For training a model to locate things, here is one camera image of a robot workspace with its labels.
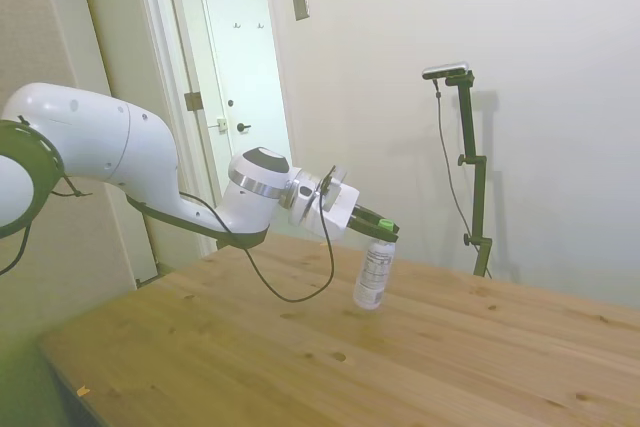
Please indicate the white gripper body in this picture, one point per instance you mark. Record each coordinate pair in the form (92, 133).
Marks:
(335, 212)

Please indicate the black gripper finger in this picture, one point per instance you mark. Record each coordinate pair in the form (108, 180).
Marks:
(372, 231)
(367, 212)

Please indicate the white bottle with green cap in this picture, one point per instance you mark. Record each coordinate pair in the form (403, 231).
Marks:
(372, 272)

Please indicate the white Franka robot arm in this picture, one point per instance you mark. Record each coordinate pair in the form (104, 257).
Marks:
(115, 142)

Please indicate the brass door latch plate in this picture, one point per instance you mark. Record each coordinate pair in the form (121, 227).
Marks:
(222, 124)

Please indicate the white closed door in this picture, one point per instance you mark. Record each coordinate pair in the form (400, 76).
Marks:
(250, 72)

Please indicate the brass door hinge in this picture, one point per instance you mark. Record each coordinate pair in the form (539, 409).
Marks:
(193, 101)

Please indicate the beige open door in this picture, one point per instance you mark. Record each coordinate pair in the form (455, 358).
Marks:
(145, 47)

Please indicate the small orange scrap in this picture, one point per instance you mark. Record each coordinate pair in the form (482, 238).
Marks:
(82, 390)

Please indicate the green blurred foreground object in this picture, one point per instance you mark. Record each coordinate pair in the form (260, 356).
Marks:
(22, 392)

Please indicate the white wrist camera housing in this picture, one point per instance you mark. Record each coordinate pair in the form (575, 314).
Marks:
(341, 177)

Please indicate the dark camera stand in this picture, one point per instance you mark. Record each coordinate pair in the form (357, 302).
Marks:
(477, 187)

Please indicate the silver camera on stand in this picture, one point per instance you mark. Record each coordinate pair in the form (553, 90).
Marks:
(446, 70)

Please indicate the grey wall plate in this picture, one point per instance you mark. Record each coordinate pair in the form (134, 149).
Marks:
(301, 2)

